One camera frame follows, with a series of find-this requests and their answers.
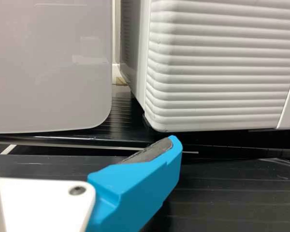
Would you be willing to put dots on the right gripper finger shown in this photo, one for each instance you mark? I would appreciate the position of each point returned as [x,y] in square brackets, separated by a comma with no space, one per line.
[140,188]

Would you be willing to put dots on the white incubator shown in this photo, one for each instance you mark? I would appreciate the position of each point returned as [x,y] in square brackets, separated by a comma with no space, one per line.
[137,48]

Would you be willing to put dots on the incubator door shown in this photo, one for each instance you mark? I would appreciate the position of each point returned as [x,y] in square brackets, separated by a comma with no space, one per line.
[220,60]

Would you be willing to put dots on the white box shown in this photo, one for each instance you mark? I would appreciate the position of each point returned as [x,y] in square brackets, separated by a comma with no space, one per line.
[50,60]

